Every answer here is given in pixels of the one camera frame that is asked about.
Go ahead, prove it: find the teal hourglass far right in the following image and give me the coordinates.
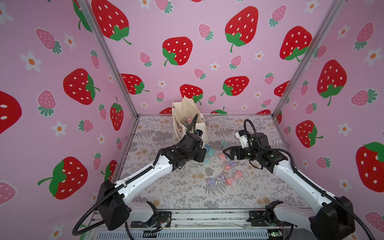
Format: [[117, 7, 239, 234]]
[[221, 140, 229, 148]]

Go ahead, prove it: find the blue hourglass near bag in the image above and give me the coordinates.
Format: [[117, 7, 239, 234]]
[[204, 144, 216, 157]]

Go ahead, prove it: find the pink hourglass centre right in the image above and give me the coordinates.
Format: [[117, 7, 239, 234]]
[[219, 154, 227, 162]]

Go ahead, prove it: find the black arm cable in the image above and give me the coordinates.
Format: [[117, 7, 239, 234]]
[[71, 113, 200, 240], [242, 118, 376, 240]]

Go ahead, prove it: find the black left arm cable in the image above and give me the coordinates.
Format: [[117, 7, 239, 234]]
[[71, 113, 200, 240]]

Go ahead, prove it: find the silver corner frame post right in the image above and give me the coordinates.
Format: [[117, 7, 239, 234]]
[[272, 0, 345, 120]]

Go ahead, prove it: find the silver corner frame post left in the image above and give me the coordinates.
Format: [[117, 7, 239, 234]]
[[79, 0, 139, 120]]

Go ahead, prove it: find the pink hourglass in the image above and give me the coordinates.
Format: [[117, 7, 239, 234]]
[[225, 171, 243, 186], [219, 154, 227, 162]]

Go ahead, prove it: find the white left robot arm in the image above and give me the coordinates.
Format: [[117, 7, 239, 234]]
[[97, 133, 207, 231]]

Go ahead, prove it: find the lilac hourglass centre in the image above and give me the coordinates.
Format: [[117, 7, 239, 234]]
[[206, 174, 225, 187]]

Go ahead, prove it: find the cream canvas tote bag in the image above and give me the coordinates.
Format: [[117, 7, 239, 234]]
[[172, 97, 208, 146]]

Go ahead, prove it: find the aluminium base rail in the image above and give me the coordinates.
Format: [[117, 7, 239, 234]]
[[86, 209, 315, 240]]

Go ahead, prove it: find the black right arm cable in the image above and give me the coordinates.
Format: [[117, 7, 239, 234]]
[[242, 118, 376, 240]]

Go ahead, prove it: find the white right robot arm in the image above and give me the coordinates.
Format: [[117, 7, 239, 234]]
[[223, 130, 356, 240]]

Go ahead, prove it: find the silver corner frame post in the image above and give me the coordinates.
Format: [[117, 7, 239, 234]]
[[79, 0, 139, 120], [272, 0, 345, 120]]

